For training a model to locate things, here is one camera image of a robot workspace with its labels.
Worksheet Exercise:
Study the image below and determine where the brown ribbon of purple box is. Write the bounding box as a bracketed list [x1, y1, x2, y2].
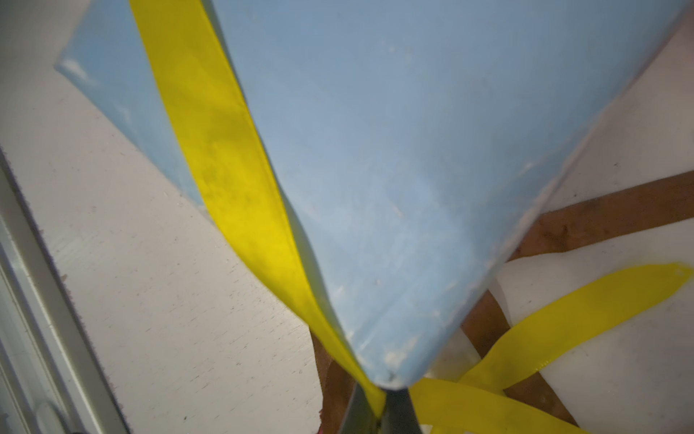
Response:
[311, 171, 693, 433]

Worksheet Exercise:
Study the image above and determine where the blue gift box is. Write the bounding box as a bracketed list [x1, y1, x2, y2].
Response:
[53, 0, 692, 391]

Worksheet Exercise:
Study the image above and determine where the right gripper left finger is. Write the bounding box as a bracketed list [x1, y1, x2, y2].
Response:
[338, 384, 380, 434]

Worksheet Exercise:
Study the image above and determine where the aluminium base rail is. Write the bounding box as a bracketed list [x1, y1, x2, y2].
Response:
[1, 160, 129, 433]

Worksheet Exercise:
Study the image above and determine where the yellow ribbon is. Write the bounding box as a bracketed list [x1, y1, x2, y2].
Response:
[130, 1, 690, 433]

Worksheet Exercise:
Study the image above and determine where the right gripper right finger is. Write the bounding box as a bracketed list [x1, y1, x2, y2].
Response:
[381, 389, 422, 434]

